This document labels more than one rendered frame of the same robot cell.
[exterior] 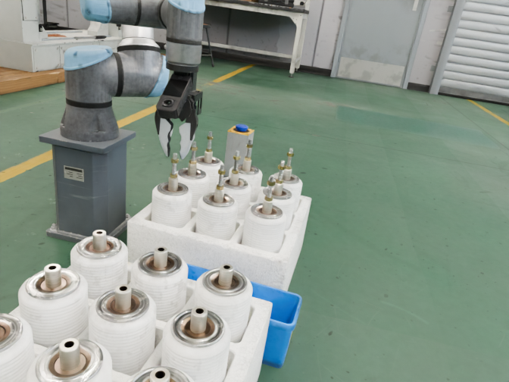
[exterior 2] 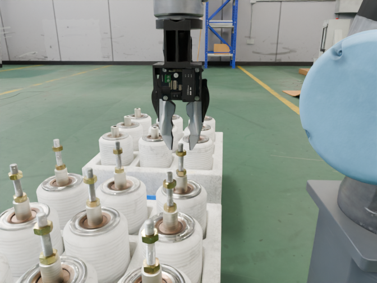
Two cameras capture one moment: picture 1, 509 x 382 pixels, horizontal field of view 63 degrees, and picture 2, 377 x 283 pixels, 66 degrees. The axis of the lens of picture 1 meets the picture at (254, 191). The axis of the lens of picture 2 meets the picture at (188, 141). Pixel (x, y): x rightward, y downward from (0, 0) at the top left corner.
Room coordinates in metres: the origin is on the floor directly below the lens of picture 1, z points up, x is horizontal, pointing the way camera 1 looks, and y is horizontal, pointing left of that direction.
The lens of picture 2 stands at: (1.41, 0.16, 0.51)
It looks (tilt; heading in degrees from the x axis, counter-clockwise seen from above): 19 degrees down; 175
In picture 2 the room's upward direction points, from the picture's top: straight up
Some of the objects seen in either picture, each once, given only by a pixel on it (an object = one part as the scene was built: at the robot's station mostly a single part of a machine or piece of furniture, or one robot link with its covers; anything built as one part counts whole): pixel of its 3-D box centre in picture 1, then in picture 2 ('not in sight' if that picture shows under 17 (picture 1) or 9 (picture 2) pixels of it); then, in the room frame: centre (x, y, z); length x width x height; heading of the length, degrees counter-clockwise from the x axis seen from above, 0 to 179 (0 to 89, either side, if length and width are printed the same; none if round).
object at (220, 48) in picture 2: not in sight; (221, 49); (-4.81, 1.43, 0.36); 0.31 x 0.25 x 0.20; 82
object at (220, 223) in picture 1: (214, 233); (124, 226); (0.89, 0.08, 0.16); 0.10 x 0.10 x 0.18
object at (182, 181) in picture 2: (173, 183); (181, 182); (0.92, 0.20, 0.26); 0.02 x 0.02 x 0.03
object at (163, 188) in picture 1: (173, 189); (181, 188); (0.92, 0.20, 0.25); 0.08 x 0.08 x 0.01
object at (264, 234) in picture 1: (260, 245); (68, 222); (0.87, -0.03, 0.16); 0.10 x 0.10 x 0.18
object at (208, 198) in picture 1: (218, 199); (120, 185); (0.89, 0.08, 0.25); 0.08 x 0.08 x 0.01
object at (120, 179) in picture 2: (219, 195); (120, 179); (0.89, 0.08, 0.26); 0.02 x 0.02 x 0.03
